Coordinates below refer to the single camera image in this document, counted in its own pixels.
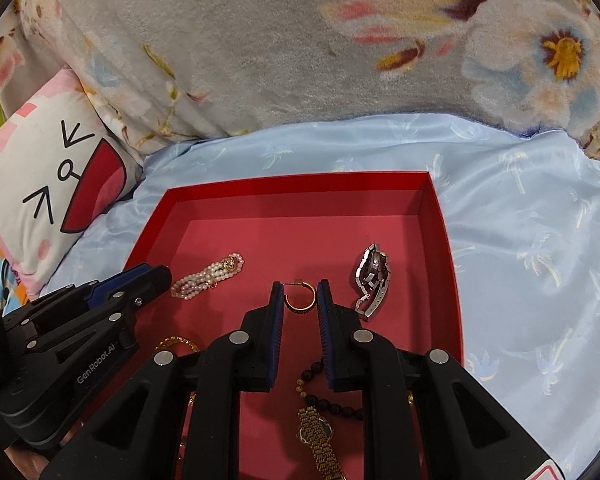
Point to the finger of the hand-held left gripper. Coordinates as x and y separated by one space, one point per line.
125 277
152 282

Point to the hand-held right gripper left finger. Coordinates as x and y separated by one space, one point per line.
278 340

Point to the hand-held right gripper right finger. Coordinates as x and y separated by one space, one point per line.
325 340

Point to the gold hoop earring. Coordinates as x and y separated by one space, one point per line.
300 310

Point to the silver watch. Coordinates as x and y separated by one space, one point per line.
375 270

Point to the gold watch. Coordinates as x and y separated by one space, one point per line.
312 430

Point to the red cardboard box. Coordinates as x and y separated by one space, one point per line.
280 230

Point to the cat print pillow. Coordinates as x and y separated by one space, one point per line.
40 160

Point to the light blue bed sheet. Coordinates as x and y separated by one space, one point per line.
530 240

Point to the grey floral blanket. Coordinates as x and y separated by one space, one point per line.
255 50

